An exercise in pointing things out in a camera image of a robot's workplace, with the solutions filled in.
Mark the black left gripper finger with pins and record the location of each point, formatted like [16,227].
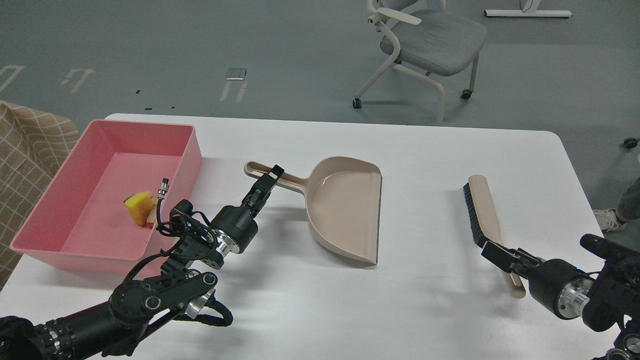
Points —
[262,188]
[247,201]

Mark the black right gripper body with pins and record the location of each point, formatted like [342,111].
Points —
[560,287]

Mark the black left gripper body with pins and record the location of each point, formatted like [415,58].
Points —
[238,223]

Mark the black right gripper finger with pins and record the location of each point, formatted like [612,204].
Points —
[492,252]
[519,256]

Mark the beige hand brush black bristles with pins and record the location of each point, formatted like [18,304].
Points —
[484,224]

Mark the beige plastic dustpan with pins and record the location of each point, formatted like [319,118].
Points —
[343,203]

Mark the yellow sponge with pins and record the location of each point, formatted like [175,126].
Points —
[139,206]

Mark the toast bread slice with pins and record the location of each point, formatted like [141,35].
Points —
[152,217]

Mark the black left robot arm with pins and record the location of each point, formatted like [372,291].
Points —
[160,288]

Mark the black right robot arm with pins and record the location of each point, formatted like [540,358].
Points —
[601,299]

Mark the pink plastic bin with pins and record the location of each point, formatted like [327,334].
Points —
[80,223]

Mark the chair leg with caster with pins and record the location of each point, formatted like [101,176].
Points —
[630,143]

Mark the grey white office chair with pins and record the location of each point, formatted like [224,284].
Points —
[423,43]

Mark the beige checkered cloth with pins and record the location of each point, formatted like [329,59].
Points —
[33,146]

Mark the white desk foot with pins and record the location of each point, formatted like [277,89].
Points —
[528,10]

